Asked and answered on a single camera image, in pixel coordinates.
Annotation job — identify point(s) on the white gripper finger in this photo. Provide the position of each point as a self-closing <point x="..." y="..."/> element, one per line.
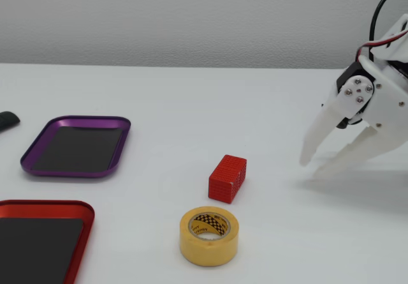
<point x="360" y="146"/>
<point x="322" y="127"/>

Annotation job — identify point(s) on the yellow masking tape roll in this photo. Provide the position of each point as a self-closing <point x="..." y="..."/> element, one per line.
<point x="207" y="252"/>

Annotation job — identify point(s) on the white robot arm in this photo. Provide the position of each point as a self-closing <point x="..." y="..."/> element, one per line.
<point x="396" y="52"/>

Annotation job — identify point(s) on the red ribbed block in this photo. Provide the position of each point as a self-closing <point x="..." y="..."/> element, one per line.
<point x="223" y="185"/>

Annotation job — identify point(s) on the purple metal tray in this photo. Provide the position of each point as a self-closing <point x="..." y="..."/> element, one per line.
<point x="76" y="150"/>

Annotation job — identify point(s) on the red metal tray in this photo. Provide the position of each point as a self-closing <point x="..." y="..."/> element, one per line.
<point x="38" y="249"/>

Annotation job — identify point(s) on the black rounded object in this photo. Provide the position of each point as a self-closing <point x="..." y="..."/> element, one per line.
<point x="8" y="119"/>

